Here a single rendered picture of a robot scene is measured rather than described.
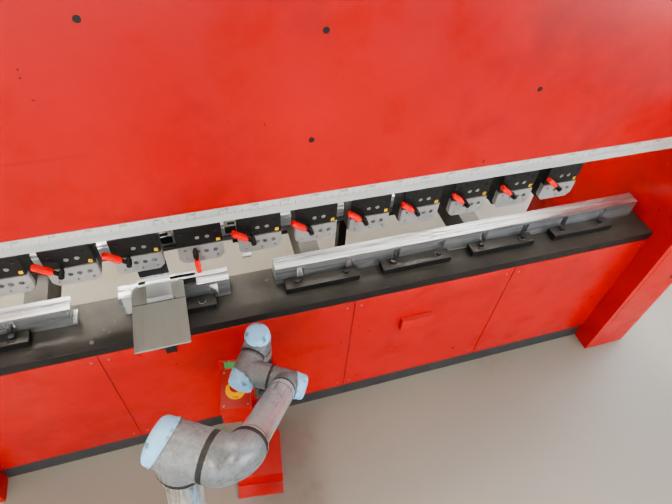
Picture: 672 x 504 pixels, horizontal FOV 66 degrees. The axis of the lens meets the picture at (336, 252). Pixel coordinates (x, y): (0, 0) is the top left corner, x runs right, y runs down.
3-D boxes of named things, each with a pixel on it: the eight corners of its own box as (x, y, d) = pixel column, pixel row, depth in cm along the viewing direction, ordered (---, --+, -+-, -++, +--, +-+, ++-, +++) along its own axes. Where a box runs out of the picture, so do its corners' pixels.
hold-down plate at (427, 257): (383, 275, 208) (384, 270, 206) (378, 265, 212) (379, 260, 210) (450, 261, 215) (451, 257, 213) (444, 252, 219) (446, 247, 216)
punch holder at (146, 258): (119, 275, 171) (105, 242, 158) (118, 256, 176) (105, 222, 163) (166, 267, 174) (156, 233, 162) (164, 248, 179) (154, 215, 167)
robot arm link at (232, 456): (255, 466, 103) (312, 364, 150) (204, 450, 104) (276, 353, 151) (246, 514, 105) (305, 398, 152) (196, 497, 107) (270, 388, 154)
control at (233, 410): (223, 424, 186) (218, 402, 173) (223, 383, 197) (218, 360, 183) (279, 417, 189) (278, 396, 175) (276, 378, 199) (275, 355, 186)
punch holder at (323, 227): (295, 243, 185) (295, 211, 172) (290, 227, 190) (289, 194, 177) (335, 236, 188) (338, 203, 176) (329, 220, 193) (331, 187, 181)
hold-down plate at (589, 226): (552, 240, 227) (555, 236, 225) (545, 232, 230) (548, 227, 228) (609, 229, 234) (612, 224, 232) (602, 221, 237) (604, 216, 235)
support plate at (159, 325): (134, 354, 166) (134, 352, 165) (131, 290, 182) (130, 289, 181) (191, 342, 170) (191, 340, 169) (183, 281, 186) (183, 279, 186)
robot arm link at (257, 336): (238, 341, 149) (249, 317, 154) (241, 357, 157) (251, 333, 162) (264, 349, 148) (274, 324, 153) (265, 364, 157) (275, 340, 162)
